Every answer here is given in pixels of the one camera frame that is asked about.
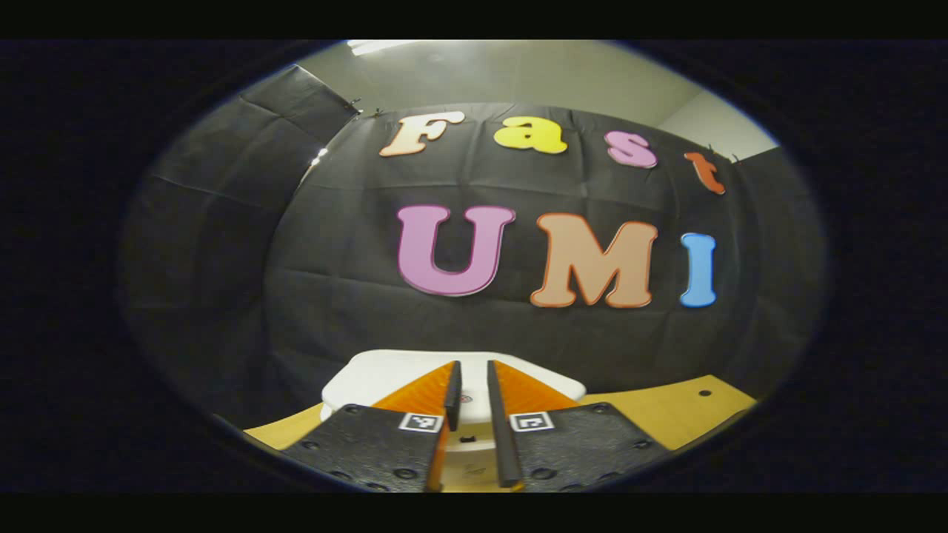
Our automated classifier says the white desktop garbage bin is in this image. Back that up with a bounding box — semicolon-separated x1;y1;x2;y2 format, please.
320;349;587;492

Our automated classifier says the black backdrop cloth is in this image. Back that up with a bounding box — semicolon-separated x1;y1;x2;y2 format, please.
118;65;827;432

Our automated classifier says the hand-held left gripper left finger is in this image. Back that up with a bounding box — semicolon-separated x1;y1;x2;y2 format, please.
281;361;464;494

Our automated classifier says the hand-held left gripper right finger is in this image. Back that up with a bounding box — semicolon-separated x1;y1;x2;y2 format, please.
486;360;672;494

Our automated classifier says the wooden desktop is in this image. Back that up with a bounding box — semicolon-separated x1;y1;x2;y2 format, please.
243;374;759;494

